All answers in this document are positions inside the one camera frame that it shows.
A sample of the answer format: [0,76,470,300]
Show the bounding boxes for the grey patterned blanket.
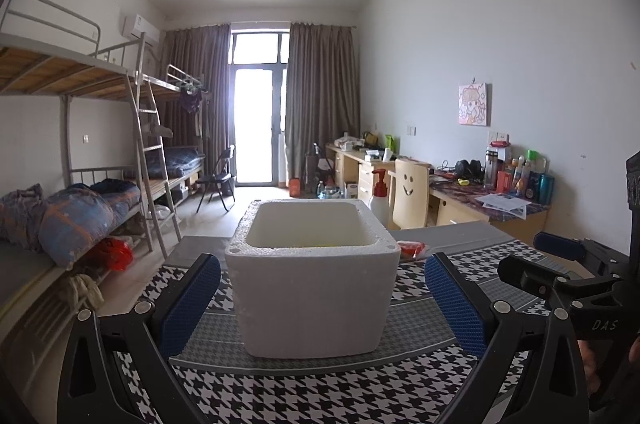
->
[0,183,47,255]

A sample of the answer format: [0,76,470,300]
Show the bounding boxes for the red snack packet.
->
[397,240,427,261]

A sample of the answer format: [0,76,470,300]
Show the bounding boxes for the dark hanging garment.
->
[179,86,205,115]

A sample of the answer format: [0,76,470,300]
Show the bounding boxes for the metal bed ladder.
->
[127,76,183,252]

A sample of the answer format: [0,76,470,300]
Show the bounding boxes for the white pump lotion bottle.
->
[369,168,391,227]

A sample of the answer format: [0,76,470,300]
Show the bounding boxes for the houndstooth table cloth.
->
[107,221,606,424]

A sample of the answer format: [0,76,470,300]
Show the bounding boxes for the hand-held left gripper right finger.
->
[424,252,588,424]

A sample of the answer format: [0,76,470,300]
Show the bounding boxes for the large metal bunk bed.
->
[0,0,183,265]

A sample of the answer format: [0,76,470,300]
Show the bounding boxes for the white foam box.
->
[224,199,402,360]

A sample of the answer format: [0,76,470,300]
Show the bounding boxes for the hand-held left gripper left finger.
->
[56,252,222,424]

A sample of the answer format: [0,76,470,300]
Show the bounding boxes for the black folding chair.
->
[195,145,237,213]

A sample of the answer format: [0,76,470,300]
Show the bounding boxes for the wooden smiley chair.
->
[387,159,432,231]

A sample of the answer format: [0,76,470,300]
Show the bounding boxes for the red plastic bag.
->
[85,238,135,272]

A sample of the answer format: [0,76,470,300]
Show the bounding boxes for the white air conditioner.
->
[122,14,162,42]

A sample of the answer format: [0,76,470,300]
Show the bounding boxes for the pink wall picture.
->
[457,81,492,127]

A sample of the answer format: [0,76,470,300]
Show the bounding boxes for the wooden desk with drawers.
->
[326,143,431,205]

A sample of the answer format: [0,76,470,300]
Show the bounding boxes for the cluster of toiletry bottles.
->
[482,144,556,207]

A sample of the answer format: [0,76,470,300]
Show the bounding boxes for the small metal bunk bed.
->
[135,64,208,205]

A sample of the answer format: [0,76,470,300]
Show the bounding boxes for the beige rope bundle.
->
[59,274,103,312]

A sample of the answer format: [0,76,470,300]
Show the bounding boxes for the blue bedding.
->
[162,145,206,179]

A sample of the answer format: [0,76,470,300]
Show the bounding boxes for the black headphones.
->
[452,159,485,180]

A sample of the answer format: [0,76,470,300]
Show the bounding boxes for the glass balcony door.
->
[229,31,292,187]

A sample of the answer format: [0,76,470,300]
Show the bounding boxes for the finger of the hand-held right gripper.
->
[532,231,617,276]
[497,255,576,306]

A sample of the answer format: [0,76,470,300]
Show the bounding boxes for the brown curtain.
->
[285,21,362,180]
[159,24,233,185]

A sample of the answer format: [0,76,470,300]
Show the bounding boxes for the bucket with water bottles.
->
[317,181,346,200]

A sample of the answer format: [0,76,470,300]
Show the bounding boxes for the wooden desk with patterned cover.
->
[429,174,550,232]

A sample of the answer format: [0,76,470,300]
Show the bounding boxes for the printed paper sheets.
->
[474,192,532,221]

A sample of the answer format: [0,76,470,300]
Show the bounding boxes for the blue orange plaid quilt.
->
[37,181,141,270]

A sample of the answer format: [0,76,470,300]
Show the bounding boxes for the person's right hand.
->
[577,340,603,397]

